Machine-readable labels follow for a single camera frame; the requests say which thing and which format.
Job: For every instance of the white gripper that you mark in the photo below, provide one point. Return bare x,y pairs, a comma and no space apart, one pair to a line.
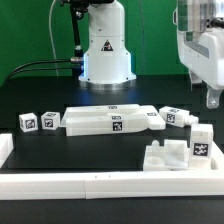
205,60

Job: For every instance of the white chair seat block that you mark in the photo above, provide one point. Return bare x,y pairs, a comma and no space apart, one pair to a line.
173,155

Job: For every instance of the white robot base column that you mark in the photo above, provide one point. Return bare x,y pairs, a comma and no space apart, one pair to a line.
107,62

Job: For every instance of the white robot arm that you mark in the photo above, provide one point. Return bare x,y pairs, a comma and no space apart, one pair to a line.
197,16

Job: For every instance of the white tagged cube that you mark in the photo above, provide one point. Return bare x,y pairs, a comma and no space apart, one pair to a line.
28,122
50,120

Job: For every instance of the white left fence piece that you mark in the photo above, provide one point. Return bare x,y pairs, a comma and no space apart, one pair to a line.
6,147

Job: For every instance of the white L-shaped fence rail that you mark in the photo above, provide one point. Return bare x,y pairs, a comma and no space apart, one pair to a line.
115,184

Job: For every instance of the white chair back frame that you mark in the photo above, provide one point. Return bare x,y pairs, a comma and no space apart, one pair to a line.
112,123

